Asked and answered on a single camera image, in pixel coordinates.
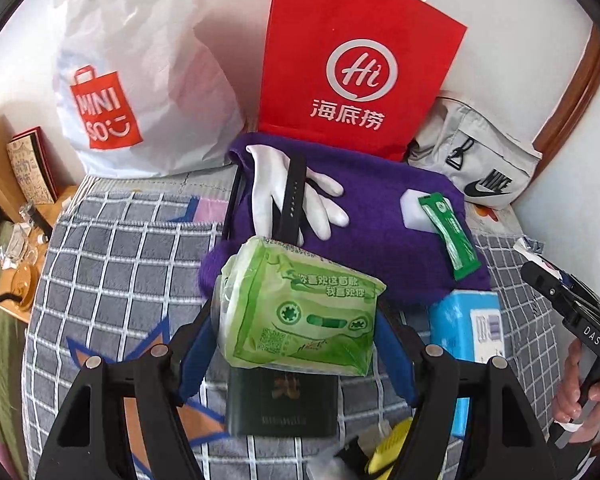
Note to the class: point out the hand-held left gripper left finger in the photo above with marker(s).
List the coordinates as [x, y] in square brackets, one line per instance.
[195, 365]

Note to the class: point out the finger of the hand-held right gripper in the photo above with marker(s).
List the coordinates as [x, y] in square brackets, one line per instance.
[542, 285]

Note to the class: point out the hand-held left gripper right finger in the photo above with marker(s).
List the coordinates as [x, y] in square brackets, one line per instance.
[397, 365]

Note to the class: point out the small white red packet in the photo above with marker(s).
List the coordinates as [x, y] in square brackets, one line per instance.
[535, 256]

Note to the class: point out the yellow zip pouch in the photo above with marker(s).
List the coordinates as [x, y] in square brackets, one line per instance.
[387, 447]

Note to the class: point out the green sachet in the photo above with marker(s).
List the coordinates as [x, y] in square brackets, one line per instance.
[452, 235]

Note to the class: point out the green tissue pack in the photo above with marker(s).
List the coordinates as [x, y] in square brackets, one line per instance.
[300, 310]

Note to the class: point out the purple fabric tray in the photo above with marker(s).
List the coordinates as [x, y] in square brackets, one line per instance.
[380, 230]

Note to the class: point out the white foam block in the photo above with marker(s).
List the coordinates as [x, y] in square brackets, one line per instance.
[414, 210]

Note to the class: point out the white glove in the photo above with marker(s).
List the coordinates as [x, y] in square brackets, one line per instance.
[267, 185]

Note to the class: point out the black watch band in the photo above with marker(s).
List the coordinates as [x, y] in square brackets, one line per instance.
[289, 195]

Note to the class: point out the person's right hand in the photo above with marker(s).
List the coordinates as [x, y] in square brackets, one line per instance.
[567, 390]

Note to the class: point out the blue tissue pack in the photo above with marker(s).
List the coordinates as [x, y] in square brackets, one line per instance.
[467, 325]

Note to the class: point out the dark green tea tin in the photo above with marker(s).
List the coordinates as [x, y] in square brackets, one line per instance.
[280, 405]

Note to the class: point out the grey checked mat with stars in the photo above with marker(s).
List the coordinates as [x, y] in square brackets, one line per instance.
[120, 260]

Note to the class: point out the grey waist bag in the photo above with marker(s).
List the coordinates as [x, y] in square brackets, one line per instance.
[480, 160]

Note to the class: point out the wooden nightstand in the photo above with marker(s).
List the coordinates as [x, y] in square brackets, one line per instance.
[17, 310]

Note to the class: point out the amber glass cup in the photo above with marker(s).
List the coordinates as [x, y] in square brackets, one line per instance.
[25, 282]

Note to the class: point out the green bed sheet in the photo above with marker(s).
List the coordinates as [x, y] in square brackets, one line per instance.
[0, 370]

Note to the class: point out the red paper shopping bag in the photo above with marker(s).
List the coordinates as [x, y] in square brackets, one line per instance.
[360, 60]

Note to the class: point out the white plastic shopping bag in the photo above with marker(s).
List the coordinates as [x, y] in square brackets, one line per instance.
[155, 50]

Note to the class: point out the brown wooden door frame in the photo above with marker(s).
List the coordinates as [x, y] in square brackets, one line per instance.
[575, 95]

